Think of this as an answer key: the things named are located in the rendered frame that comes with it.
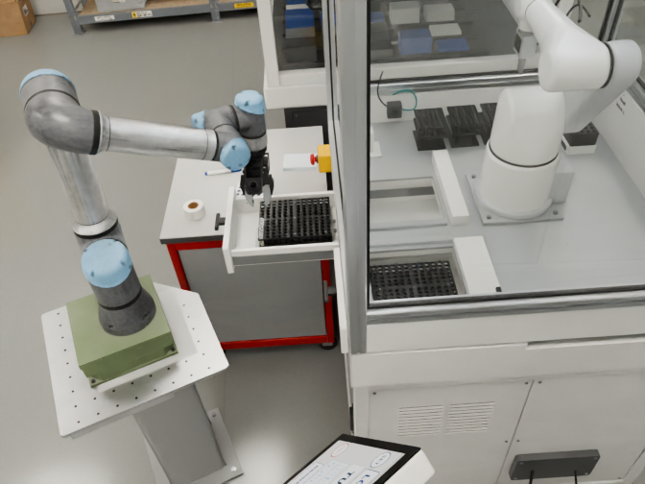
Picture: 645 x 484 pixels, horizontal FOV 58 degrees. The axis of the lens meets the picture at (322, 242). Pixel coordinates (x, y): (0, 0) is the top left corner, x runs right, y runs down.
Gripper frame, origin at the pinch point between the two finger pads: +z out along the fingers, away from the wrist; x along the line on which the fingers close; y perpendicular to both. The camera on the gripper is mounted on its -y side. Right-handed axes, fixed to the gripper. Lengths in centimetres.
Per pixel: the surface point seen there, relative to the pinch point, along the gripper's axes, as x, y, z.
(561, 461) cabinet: -92, -53, 60
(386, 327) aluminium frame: -32, -52, -8
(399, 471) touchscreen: -29, -92, -24
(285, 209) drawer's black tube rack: -7.4, 6.0, 7.4
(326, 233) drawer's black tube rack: -20.1, -6.4, 6.3
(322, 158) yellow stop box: -19.6, 31.4, 6.6
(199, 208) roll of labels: 23.3, 19.9, 18.8
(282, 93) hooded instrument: -4, 82, 10
